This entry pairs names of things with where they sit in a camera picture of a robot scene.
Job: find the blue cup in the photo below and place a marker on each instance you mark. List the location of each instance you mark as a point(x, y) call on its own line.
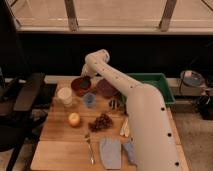
point(89, 99)

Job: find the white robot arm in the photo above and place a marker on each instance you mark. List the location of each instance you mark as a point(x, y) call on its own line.
point(153, 140)

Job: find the purple bowl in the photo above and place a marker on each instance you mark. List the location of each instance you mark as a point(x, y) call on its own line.
point(105, 89)

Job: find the blue sponge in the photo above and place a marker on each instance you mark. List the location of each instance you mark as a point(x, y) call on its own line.
point(128, 147)

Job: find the round metal dish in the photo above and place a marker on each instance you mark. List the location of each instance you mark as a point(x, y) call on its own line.
point(192, 78)

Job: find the metal fork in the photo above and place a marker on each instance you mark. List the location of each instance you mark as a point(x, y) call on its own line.
point(88, 141)

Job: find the bunch of dark grapes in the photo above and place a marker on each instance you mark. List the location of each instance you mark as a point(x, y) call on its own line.
point(100, 123)

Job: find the black eraser block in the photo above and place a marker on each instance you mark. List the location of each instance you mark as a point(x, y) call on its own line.
point(85, 83)

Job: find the white cup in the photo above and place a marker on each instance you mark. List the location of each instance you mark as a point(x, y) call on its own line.
point(65, 96)

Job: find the peeled banana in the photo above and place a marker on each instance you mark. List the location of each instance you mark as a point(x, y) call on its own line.
point(124, 131)

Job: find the green plastic tray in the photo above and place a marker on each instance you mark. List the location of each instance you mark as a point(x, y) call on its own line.
point(159, 81)

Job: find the black device on right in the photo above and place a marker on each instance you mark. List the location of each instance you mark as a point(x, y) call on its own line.
point(205, 106)

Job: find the light blue cloth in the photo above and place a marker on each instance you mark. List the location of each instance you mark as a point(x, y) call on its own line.
point(110, 153)

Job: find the black office chair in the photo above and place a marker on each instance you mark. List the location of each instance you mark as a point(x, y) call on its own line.
point(16, 122)

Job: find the red bowl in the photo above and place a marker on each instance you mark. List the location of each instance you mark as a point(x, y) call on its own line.
point(75, 85)

